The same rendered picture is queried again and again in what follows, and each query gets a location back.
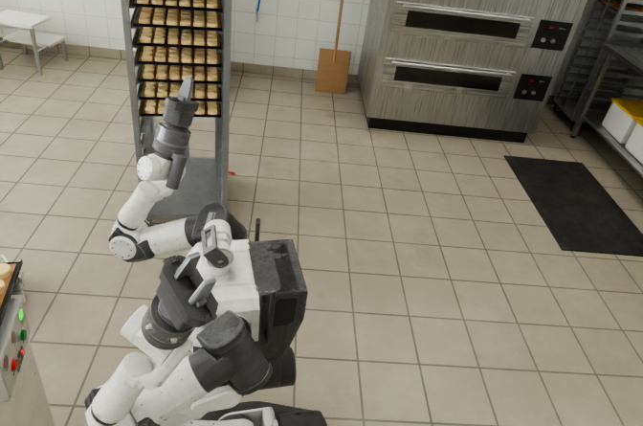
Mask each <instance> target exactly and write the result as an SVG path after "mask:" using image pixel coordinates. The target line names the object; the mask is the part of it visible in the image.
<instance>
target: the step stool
mask: <svg viewBox="0 0 643 426"><path fill-rule="evenodd" d="M49 20H51V16H47V15H40V14H34V13H28V12H22V11H11V10H6V11H2V12H0V24H2V25H9V26H14V27H20V28H26V29H30V30H29V31H26V30H18V31H16V32H14V33H12V34H8V35H6V36H4V37H3V40H1V41H0V46H1V45H3V44H5V43H7V42H9V41H10V42H16V43H21V44H22V49H23V53H24V55H27V54H28V52H27V47H26V44H29V45H33V52H34V57H35V62H36V67H37V72H38V75H39V76H43V74H42V69H41V63H40V58H39V54H41V53H43V52H44V51H46V50H48V49H50V48H52V47H54V46H55V45H56V44H58V43H60V42H61V46H62V52H63V57H64V61H68V57H67V50H66V44H65V39H66V38H65V36H61V35H55V34H45V33H38V32H35V31H34V28H35V27H37V26H39V25H41V24H43V23H45V22H47V21H49ZM37 46H40V47H42V48H40V49H39V50H38V49H37ZM0 69H1V70H3V69H4V66H3V61H2V57H1V54H0Z"/></svg>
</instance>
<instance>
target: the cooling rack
mask: <svg viewBox="0 0 643 426"><path fill-rule="evenodd" d="M627 2H628V0H622V3H621V5H620V7H619V10H618V12H617V14H616V16H615V18H614V20H613V22H612V25H611V27H610V31H609V33H608V35H607V37H606V40H605V42H604V44H603V47H604V45H605V44H609V43H610V40H611V38H612V35H613V33H614V31H615V29H616V26H617V24H618V22H619V20H620V17H621V15H622V13H623V10H624V9H625V7H626V5H627ZM597 3H598V1H596V0H593V3H592V5H591V8H590V10H589V13H588V17H592V15H593V13H594V11H592V10H591V9H592V7H596V5H597ZM609 3H610V0H608V3H607V5H606V7H605V9H604V11H603V14H602V16H601V19H600V21H599V23H598V26H597V28H596V30H595V33H594V35H593V38H592V39H591V41H590V44H589V46H588V50H587V52H586V55H585V57H584V59H583V62H582V64H581V67H580V69H579V71H578V74H577V76H576V78H575V80H574V82H573V85H572V87H571V89H570V92H569V94H568V96H567V99H559V97H560V94H561V93H559V89H563V87H564V85H563V84H562V82H563V80H566V78H567V76H566V75H565V73H566V72H569V71H570V68H571V67H569V63H573V61H574V59H575V58H573V55H577V52H578V49H576V47H577V45H581V43H582V40H581V39H580V37H581V36H584V35H585V33H586V31H585V30H584V27H587V26H588V24H589V22H590V21H588V17H587V19H586V22H585V24H584V26H583V29H582V30H581V33H580V35H579V38H578V40H577V43H576V45H575V48H574V50H573V53H572V55H571V58H570V60H569V63H568V64H567V66H566V69H565V73H564V75H563V78H562V80H561V83H560V85H559V88H558V90H557V93H556V95H555V98H554V101H555V102H556V103H557V105H558V107H557V109H558V110H563V111H564V113H565V114H566V115H567V116H568V117H569V119H570V120H571V121H572V122H575V123H576V121H577V118H578V116H579V114H580V112H581V110H580V108H581V107H583V105H584V103H585V102H584V99H585V97H586V95H587V93H588V89H589V87H590V85H591V83H592V81H593V79H594V76H595V74H596V72H597V70H598V67H599V65H600V63H601V61H602V58H603V56H604V54H605V52H606V50H605V49H603V47H602V49H601V51H600V54H599V56H598V57H597V59H596V62H595V64H594V66H593V69H592V71H591V73H590V76H589V78H588V81H587V84H586V86H585V88H584V91H583V93H582V95H581V98H580V99H579V100H578V101H576V100H569V97H570V94H571V92H572V90H573V87H574V85H575V82H576V80H577V78H578V76H579V74H580V72H581V69H582V67H583V64H584V62H585V60H586V57H587V55H588V51H589V49H590V47H591V44H592V42H593V39H594V37H595V36H596V33H597V31H598V29H599V26H600V24H601V21H602V19H603V17H604V14H605V12H606V10H607V7H608V5H609ZM575 107H576V108H575ZM574 108H575V110H574ZM589 108H591V109H599V110H607V111H609V108H610V105H609V104H602V103H594V102H592V103H591V104H590V106H589ZM606 115H607V114H605V113H597V112H587V114H586V116H587V117H596V118H605V117H606Z"/></svg>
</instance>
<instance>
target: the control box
mask: <svg viewBox="0 0 643 426"><path fill-rule="evenodd" d="M20 309H22V310H23V319H22V320H21V321H20V319H19V312H20ZM22 329H25V330H26V331H27V338H26V340H25V341H21V337H20V335H21V330H22ZM14 331H15V333H16V340H15V343H13V342H12V339H11V337H12V333H13V332H14ZM30 332H31V329H30V326H29V322H28V319H27V316H26V312H25V309H24V305H23V303H22V300H21V298H17V299H10V302H9V305H8V307H7V310H6V313H5V316H4V319H3V322H2V324H1V326H0V402H8V401H10V400H11V396H12V392H13V389H14V385H15V382H16V379H17V375H18V373H19V372H20V368H19V366H20V365H19V366H18V367H17V370H11V362H12V360H13V359H17V360H20V363H21V365H22V361H23V358H24V357H23V358H22V355H21V350H22V349H23V351H24V354H25V348H26V345H27V343H28V339H29V336H30ZM23 351H22V352H23ZM6 355H7V356H8V358H9V363H8V366H7V368H6V369H5V368H4V359H5V357H6Z"/></svg>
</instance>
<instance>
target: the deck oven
mask: <svg viewBox="0 0 643 426"><path fill-rule="evenodd" d="M586 2H587V0H370V2H369V7H368V13H367V19H366V29H365V35H364V41H363V47H362V52H361V58H360V64H359V70H358V79H359V82H360V90H361V95H362V100H363V105H364V109H365V113H366V122H367V127H368V128H376V129H385V130H396V131H406V132H415V133H425V134H435V135H445V136H455V137H465V138H475V139H484V140H494V141H504V142H514V143H524V140H525V138H526V135H527V133H533V134H534V132H535V130H536V127H537V125H538V122H539V120H540V117H541V115H542V113H543V109H544V107H545V104H546V102H547V99H548V97H549V94H550V92H551V89H552V87H553V84H554V82H555V79H556V77H557V75H558V73H559V70H560V68H561V65H562V63H563V60H564V57H565V53H566V51H567V48H568V46H569V43H570V41H571V38H572V36H573V34H574V32H575V29H576V27H577V24H578V22H579V19H580V17H581V14H582V12H583V9H584V7H585V4H586Z"/></svg>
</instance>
